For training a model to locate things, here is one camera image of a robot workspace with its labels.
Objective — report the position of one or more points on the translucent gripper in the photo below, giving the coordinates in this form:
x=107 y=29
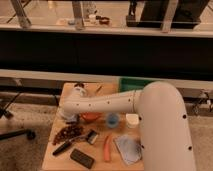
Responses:
x=68 y=119

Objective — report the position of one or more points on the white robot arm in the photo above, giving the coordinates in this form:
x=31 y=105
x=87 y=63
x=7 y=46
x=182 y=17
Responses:
x=164 y=128

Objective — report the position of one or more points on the orange red bowl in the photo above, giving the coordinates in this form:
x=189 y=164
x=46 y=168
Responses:
x=90 y=117

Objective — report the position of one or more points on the bunch of dark grapes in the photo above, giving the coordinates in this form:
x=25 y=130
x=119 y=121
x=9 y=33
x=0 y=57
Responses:
x=67 y=132

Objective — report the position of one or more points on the small metal cup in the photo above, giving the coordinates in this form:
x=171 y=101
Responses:
x=80 y=84

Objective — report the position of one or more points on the black rectangular block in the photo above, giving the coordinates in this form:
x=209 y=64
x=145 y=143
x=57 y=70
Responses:
x=82 y=158

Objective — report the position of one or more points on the wooden spoon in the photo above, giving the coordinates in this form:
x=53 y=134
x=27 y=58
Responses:
x=98 y=89

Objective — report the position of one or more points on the small blue cup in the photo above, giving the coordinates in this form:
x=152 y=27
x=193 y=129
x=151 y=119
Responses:
x=112 y=120

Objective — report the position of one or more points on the orange carrot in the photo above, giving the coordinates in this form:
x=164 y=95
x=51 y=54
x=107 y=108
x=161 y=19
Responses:
x=107 y=148

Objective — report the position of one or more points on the white cup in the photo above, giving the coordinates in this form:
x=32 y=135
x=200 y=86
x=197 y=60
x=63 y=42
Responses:
x=132 y=120

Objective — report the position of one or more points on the green plastic tray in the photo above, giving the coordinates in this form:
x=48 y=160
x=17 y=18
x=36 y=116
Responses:
x=128 y=84

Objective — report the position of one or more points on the light blue cloth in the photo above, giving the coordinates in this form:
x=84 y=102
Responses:
x=129 y=149

